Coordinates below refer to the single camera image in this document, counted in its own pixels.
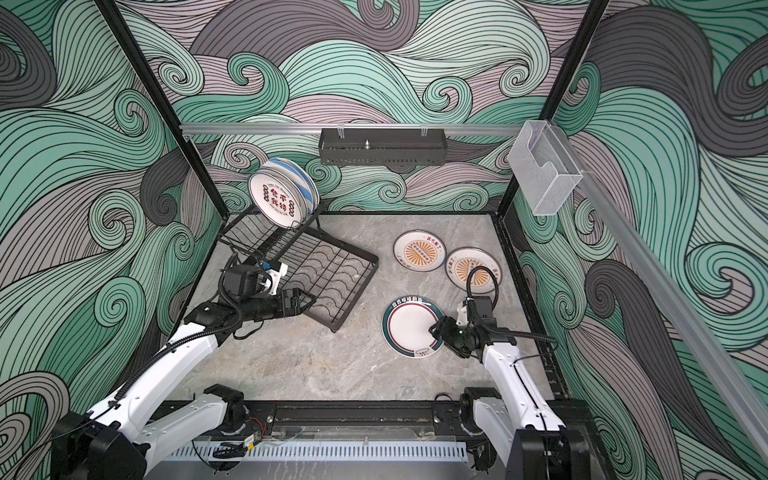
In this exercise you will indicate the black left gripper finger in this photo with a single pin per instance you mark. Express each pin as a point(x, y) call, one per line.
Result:
point(300, 296)
point(303, 308)

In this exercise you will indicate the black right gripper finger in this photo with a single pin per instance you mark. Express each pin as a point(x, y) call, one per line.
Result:
point(438, 328)
point(444, 343)

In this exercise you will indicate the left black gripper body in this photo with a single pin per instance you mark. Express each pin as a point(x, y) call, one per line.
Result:
point(263, 307)

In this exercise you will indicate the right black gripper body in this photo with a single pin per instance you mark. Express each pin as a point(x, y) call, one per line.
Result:
point(458, 336)

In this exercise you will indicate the white plate teal red rim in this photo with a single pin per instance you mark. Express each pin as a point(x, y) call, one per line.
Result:
point(406, 325)

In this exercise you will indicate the black dish rack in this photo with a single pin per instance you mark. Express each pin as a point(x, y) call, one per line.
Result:
point(333, 271)

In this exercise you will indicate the white plate red characters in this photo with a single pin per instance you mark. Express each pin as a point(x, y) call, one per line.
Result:
point(277, 198)

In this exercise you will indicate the blue striped plate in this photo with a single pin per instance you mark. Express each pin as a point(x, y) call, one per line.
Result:
point(299, 172)

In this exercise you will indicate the white plate green ring motif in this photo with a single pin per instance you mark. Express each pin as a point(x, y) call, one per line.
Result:
point(304, 191)

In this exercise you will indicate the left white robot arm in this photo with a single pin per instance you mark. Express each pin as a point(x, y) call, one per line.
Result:
point(119, 439)

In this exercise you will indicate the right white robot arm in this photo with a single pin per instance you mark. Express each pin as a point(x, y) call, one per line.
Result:
point(525, 432)

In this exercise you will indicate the right sunburst pattern plate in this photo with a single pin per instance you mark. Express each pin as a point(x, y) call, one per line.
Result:
point(462, 261)

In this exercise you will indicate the sunburst pattern plate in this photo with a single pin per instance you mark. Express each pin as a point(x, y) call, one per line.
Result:
point(419, 251)
point(462, 261)

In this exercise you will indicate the left sunburst pattern plate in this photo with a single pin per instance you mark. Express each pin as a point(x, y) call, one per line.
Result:
point(419, 251)

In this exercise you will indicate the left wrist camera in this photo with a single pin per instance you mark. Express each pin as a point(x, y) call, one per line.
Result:
point(243, 282)

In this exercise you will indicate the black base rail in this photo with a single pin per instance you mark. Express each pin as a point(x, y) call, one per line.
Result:
point(282, 419)

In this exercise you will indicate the white slotted cable duct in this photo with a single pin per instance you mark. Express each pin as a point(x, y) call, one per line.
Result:
point(317, 451)

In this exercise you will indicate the black hanging wall tray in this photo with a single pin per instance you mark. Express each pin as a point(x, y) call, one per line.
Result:
point(402, 148)

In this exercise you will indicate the clear plastic wall bin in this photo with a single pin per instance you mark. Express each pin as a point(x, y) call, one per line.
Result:
point(545, 165)

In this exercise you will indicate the aluminium rail back wall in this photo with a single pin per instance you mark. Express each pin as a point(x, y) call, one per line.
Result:
point(276, 128)

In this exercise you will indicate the aluminium rail wall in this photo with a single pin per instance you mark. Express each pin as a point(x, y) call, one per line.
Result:
point(736, 391)
point(276, 128)

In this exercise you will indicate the black corner frame post left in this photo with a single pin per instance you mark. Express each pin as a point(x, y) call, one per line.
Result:
point(120, 30)

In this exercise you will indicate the black corner frame post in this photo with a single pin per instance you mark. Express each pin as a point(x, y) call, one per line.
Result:
point(572, 61)
point(120, 30)

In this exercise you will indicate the aluminium rail right wall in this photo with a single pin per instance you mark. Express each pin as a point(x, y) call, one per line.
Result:
point(736, 391)

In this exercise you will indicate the black corner frame post right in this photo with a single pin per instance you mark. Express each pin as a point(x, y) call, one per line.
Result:
point(572, 61)

